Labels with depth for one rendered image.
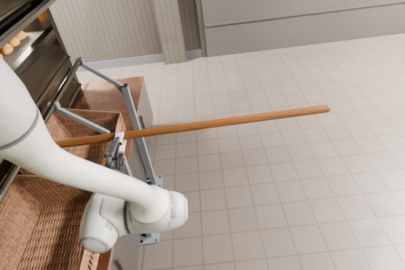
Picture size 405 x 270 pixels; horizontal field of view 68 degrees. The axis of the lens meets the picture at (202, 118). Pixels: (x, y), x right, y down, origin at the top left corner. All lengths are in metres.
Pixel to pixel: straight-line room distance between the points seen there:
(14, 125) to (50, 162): 0.14
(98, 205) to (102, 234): 0.08
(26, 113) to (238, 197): 2.04
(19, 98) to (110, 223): 0.48
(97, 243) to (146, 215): 0.14
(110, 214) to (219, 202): 1.59
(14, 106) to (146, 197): 0.39
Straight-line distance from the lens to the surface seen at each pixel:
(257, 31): 4.35
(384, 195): 2.62
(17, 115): 0.49
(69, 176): 0.64
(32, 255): 1.80
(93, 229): 0.86
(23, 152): 0.55
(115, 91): 2.77
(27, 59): 2.24
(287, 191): 2.46
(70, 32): 4.57
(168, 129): 1.13
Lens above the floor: 1.90
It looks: 37 degrees down
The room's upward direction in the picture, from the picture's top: 8 degrees counter-clockwise
